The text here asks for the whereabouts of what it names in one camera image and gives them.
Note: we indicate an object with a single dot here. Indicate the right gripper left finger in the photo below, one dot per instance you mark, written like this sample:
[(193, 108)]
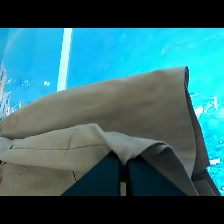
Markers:
[(100, 181)]

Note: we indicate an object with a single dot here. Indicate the beige trousers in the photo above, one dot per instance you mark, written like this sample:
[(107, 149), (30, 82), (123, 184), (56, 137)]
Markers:
[(116, 110)]

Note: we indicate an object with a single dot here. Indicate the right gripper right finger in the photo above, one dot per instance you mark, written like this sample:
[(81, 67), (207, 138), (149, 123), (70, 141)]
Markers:
[(148, 181)]

